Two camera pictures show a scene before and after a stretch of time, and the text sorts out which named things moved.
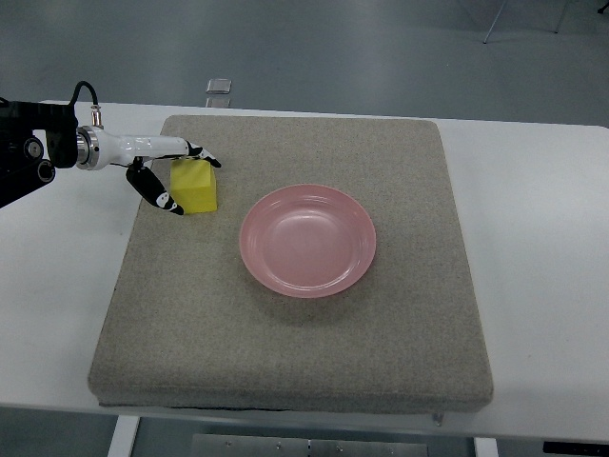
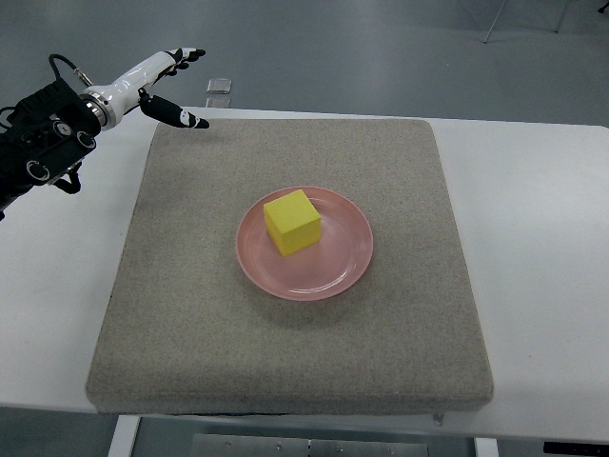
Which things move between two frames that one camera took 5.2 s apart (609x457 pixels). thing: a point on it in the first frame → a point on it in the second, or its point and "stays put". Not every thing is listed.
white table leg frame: (124, 436) stays put
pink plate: (307, 241) stays put
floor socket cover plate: (218, 86) stays put
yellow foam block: (192, 185) → (293, 222)
